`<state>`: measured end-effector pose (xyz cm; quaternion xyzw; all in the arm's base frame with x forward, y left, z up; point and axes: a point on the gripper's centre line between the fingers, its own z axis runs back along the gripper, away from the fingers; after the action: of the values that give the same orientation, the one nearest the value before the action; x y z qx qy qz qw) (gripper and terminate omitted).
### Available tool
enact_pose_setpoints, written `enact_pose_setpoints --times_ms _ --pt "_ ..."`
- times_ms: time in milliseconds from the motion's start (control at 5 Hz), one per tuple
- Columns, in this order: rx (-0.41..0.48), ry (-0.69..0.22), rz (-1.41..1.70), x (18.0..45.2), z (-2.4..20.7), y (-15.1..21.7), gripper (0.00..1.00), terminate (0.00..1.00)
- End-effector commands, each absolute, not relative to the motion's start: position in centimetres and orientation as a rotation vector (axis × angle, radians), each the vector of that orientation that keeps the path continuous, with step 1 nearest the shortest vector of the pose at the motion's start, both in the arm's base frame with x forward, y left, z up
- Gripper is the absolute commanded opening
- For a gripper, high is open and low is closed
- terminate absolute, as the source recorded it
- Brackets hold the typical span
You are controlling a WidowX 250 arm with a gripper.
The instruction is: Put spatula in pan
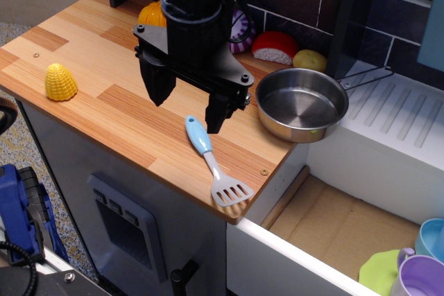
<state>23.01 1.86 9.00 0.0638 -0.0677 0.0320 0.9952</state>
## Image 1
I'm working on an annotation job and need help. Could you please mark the green plate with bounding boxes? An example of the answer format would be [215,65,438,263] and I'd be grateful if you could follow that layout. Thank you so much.
[358,250,400,296]

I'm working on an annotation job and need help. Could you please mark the purple cup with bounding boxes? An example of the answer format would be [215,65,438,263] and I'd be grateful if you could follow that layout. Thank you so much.
[390,247,443,296]

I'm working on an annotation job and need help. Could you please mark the orange toy pumpkin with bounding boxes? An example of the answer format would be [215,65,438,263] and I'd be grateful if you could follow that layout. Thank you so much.
[138,1,167,28]

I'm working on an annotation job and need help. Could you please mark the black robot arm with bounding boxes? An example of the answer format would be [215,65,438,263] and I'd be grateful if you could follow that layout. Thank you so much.
[133,0,254,134]

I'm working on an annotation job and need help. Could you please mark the teal object at right edge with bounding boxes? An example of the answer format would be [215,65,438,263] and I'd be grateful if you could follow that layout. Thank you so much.
[418,0,443,71]

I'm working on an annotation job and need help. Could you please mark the purple striped toy onion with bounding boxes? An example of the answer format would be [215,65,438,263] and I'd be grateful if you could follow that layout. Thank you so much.
[229,9,256,54]

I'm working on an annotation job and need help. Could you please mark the yellow toy corn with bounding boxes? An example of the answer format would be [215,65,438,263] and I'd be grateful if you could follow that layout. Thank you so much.
[44,63,78,101]

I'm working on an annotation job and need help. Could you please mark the blue clamp device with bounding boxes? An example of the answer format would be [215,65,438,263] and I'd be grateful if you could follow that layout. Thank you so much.
[1,164,69,261]

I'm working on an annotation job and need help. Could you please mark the black cable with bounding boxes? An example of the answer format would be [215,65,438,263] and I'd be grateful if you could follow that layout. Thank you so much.
[0,241,38,296]

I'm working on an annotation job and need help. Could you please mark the black oven handle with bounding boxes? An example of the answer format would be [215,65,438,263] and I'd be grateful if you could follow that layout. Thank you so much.
[170,259,199,296]

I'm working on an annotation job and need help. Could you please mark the grey toy oven door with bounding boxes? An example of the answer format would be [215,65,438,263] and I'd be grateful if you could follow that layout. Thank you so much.
[87,174,167,284]

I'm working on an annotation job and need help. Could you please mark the white toy sink basin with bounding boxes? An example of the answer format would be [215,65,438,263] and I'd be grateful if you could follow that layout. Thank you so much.
[227,62,443,295]

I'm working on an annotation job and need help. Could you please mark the blue and grey spatula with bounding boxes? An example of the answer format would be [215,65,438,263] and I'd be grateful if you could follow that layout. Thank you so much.
[185,116,255,207]

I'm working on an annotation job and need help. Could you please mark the red and white toy cheese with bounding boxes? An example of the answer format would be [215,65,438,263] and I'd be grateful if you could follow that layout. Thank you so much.
[251,31,300,65]

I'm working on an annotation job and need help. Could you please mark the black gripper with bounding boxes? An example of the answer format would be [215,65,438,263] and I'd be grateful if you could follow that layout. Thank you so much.
[133,0,254,134]

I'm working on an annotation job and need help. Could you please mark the light blue cup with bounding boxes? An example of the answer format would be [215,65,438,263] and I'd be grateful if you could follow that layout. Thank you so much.
[415,218,443,262]

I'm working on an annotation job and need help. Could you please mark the stainless steel pan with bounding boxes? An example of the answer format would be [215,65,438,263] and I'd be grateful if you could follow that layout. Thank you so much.
[255,66,394,143]

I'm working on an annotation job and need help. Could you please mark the yellow toy potato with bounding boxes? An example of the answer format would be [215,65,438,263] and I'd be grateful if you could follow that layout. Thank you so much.
[293,49,327,73]

